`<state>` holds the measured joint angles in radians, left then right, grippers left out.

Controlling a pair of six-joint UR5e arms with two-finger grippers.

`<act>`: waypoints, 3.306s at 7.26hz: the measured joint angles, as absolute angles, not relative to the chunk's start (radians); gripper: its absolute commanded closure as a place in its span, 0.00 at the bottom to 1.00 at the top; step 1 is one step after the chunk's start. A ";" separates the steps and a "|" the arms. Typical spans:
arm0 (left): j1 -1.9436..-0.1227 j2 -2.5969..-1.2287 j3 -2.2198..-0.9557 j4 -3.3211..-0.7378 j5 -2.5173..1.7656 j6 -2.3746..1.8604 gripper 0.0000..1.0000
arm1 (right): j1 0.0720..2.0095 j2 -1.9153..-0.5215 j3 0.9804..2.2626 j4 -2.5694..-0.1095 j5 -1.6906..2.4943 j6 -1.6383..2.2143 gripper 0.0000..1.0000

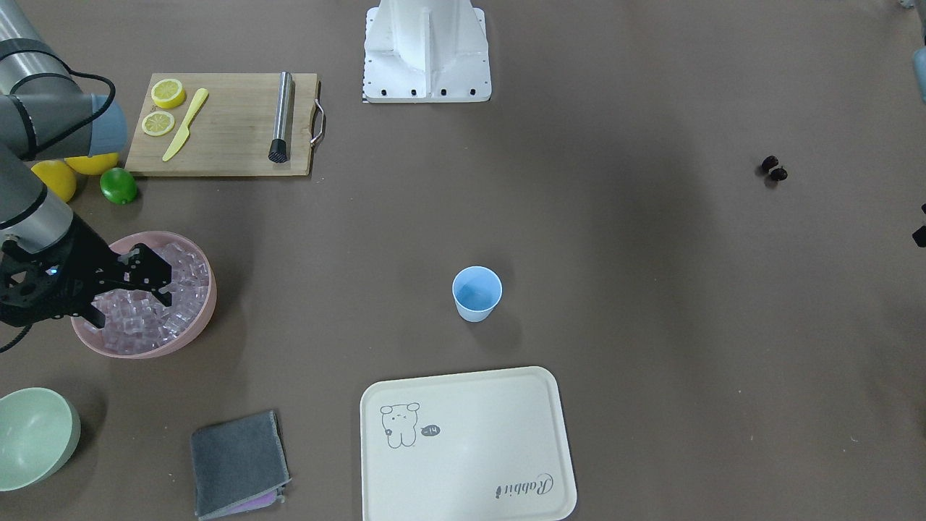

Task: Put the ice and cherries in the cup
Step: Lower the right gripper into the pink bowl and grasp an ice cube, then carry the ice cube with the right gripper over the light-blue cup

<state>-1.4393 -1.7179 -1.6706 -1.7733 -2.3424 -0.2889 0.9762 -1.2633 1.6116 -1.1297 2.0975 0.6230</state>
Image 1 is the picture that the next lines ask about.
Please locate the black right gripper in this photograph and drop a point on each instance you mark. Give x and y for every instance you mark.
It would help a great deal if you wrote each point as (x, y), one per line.
(88, 265)

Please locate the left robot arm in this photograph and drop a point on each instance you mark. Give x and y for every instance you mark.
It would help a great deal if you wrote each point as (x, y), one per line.
(919, 69)

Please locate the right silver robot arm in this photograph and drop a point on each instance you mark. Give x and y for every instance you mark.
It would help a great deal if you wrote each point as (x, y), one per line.
(45, 115)

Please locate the pile of ice cubes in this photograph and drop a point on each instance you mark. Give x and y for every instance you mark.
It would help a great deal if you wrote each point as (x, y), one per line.
(136, 323)

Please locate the light blue cup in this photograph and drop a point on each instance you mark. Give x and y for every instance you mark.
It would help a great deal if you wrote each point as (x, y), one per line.
(477, 291)

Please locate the pink bowl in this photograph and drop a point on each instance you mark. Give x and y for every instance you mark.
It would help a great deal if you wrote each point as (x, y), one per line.
(157, 238)

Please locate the green lime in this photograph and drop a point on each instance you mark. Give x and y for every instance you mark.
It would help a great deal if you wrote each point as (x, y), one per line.
(118, 186)

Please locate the yellow lemon near lime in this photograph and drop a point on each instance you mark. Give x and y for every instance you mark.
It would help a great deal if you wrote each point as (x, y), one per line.
(95, 165)

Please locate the yellow lemon outer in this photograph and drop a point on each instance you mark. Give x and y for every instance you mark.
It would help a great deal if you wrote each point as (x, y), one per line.
(58, 177)

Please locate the green bowl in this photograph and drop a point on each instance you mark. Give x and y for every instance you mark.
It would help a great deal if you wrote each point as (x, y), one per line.
(40, 430)

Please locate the yellow plastic knife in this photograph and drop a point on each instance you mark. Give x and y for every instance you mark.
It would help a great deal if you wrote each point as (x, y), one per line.
(183, 133)

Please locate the lemon slice near knife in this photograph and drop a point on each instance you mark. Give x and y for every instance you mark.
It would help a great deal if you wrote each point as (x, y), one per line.
(158, 123)

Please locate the wooden cutting board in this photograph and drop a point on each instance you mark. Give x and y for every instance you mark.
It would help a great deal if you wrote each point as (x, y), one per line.
(232, 132)

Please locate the lemon slice far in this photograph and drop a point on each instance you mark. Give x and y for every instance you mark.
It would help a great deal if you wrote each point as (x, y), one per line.
(168, 93)

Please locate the steel muddler black tip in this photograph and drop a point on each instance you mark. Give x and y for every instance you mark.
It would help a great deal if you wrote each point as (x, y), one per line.
(279, 148)

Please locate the grey folded cloth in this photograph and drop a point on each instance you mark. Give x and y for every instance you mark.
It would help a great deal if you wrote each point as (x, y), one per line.
(239, 466)

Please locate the cream rabbit tray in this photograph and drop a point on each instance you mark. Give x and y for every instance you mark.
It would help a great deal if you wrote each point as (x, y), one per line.
(485, 445)

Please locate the dark cherry pair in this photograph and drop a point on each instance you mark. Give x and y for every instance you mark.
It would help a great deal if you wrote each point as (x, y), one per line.
(772, 168)

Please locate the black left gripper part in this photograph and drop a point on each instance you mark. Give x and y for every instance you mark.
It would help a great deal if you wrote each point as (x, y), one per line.
(919, 236)

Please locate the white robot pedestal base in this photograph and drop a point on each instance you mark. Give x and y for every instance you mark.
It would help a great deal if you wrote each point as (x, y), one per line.
(426, 52)

